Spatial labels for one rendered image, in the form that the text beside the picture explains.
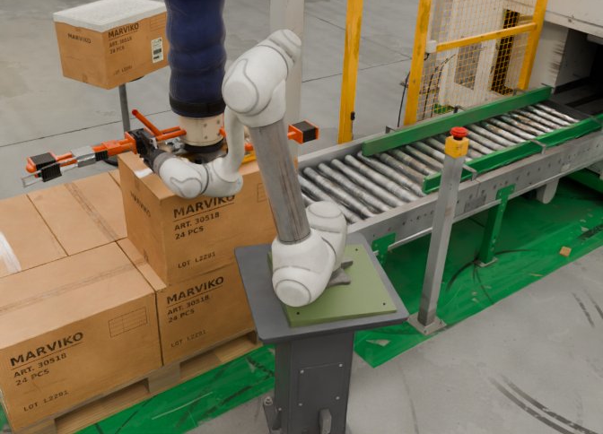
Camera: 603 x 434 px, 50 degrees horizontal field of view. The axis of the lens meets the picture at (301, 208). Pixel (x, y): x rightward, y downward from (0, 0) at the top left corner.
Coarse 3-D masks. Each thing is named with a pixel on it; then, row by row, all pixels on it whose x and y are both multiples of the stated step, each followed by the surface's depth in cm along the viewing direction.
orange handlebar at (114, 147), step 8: (168, 128) 246; (176, 128) 247; (160, 136) 240; (168, 136) 242; (176, 136) 244; (224, 136) 246; (288, 136) 245; (104, 144) 232; (112, 144) 232; (120, 144) 236; (128, 144) 234; (248, 144) 237; (112, 152) 231; (120, 152) 233; (64, 160) 222; (32, 168) 217
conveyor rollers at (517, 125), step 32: (480, 128) 387; (512, 128) 389; (544, 128) 392; (352, 160) 348; (384, 160) 352; (416, 160) 359; (320, 192) 317; (352, 192) 323; (384, 192) 319; (416, 192) 324
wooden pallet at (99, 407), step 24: (240, 336) 305; (192, 360) 291; (216, 360) 292; (144, 384) 276; (168, 384) 278; (72, 408) 252; (96, 408) 267; (120, 408) 268; (24, 432) 244; (48, 432) 251; (72, 432) 258
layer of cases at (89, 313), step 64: (64, 192) 310; (0, 256) 265; (64, 256) 267; (128, 256) 268; (0, 320) 233; (64, 320) 234; (128, 320) 249; (192, 320) 269; (0, 384) 228; (64, 384) 245
